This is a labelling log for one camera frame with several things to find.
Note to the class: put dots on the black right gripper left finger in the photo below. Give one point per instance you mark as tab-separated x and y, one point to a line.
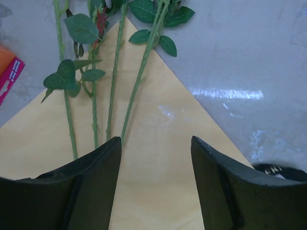
75	196

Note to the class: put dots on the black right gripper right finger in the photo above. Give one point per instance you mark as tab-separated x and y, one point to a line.
234	196

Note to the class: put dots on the black printed ribbon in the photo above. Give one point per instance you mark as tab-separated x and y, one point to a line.
285	172

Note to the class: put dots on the orange wrapping paper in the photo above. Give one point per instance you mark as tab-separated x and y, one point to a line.
152	184

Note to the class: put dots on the pink flower bunch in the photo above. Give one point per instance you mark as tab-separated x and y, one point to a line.
88	34

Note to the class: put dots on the white rose stem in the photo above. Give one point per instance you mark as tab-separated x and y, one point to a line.
160	14

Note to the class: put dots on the orange pink sponge box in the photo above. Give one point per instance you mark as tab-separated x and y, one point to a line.
10	69

